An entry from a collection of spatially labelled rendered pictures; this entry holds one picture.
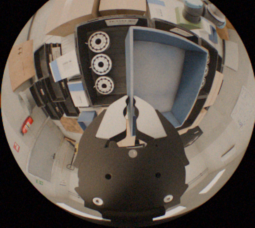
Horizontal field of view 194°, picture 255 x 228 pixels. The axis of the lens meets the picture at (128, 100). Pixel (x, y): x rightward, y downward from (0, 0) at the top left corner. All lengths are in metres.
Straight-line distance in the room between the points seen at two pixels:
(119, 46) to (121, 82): 0.19
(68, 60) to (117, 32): 0.27
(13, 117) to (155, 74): 2.60
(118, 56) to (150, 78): 0.26
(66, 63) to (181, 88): 0.49
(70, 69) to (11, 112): 2.26
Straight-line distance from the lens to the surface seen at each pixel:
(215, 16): 0.56
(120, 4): 0.47
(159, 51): 0.18
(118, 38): 0.41
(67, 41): 0.68
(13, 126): 2.54
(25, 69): 2.48
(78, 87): 0.55
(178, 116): 0.24
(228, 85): 3.57
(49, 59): 1.08
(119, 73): 0.41
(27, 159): 2.80
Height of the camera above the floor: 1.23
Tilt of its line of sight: 57 degrees down
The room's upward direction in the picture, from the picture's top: 170 degrees clockwise
